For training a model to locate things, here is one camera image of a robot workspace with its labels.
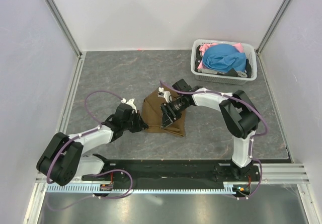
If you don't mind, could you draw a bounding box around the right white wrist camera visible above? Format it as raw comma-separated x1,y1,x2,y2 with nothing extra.
158,87,172,103

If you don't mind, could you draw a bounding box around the white slotted cable duct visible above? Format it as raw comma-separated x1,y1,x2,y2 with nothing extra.
46,182,250,194

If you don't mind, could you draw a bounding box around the left aluminium frame post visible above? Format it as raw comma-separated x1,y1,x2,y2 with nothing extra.
45,0,82,57

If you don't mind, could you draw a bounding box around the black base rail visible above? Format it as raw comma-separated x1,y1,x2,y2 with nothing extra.
82,159,261,190

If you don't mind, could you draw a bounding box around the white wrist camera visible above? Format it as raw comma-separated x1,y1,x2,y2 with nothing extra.
121,98,137,113
158,87,172,103

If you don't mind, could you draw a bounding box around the brown cloth napkin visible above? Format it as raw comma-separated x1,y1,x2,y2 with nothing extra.
141,89,187,137

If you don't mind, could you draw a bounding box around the aluminium frame post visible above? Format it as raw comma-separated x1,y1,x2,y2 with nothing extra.
45,0,82,57
256,0,292,55

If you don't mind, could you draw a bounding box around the grey cloth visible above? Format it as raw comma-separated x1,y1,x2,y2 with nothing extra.
198,68,248,78

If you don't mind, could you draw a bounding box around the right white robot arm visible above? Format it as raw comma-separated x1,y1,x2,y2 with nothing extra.
158,79,260,181

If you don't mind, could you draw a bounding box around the right aluminium frame post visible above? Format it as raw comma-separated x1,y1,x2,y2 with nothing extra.
256,0,292,55

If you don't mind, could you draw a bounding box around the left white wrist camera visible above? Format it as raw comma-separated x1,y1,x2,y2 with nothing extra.
121,98,137,113

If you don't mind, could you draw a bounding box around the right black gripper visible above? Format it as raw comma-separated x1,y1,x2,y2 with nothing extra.
159,98,190,130

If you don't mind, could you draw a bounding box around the white plastic basket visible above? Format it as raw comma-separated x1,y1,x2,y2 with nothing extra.
191,39,257,85

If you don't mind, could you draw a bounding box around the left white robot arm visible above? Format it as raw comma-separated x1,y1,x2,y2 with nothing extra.
36,99,148,186

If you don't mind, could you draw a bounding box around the blue cloth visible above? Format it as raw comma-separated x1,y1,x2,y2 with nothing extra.
202,44,247,72

